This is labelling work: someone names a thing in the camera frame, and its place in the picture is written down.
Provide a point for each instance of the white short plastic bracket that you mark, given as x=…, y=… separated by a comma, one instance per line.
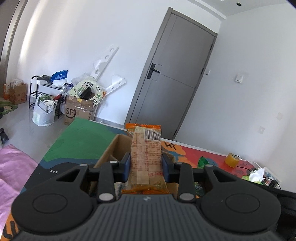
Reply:
x=116, y=82

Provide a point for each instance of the yellow tape roll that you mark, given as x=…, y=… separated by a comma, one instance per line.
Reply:
x=232, y=160

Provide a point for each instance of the green tissue box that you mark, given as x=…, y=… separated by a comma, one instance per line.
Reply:
x=255, y=176

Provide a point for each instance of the black door handle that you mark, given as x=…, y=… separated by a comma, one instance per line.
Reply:
x=152, y=70

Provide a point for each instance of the white plastic bag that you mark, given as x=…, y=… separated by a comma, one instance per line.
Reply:
x=44, y=112

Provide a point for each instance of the orange cracker snack pack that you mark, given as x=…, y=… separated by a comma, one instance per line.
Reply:
x=146, y=172

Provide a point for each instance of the panda print toilet seat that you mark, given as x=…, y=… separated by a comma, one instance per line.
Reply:
x=89, y=90

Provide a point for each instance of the pink cloth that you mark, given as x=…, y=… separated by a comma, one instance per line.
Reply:
x=15, y=169

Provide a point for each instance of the white light switch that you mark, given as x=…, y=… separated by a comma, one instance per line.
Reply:
x=239, y=78

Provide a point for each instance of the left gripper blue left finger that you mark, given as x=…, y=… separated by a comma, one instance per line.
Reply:
x=121, y=170

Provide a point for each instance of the white power strip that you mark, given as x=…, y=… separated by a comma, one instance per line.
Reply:
x=270, y=180

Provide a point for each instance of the brown cardboard box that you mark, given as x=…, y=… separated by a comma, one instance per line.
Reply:
x=113, y=157

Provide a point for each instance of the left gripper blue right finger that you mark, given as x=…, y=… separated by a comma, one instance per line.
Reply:
x=171, y=170

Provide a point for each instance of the black shoe rack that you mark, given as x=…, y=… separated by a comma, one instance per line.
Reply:
x=44, y=90

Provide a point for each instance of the small green snack pack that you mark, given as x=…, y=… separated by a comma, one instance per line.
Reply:
x=205, y=161

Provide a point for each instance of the white tall plastic bracket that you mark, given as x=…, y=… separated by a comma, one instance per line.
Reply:
x=101, y=64

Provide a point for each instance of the blue white bag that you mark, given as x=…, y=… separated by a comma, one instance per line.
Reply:
x=60, y=75

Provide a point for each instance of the grey door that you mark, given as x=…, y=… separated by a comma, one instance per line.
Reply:
x=181, y=52

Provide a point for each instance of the orange printed cardboard box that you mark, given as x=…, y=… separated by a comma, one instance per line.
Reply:
x=15, y=91

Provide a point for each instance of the SF cardboard box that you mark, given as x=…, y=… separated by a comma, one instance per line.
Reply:
x=78, y=108

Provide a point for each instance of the green floor mat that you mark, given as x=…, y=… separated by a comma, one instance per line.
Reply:
x=6, y=107

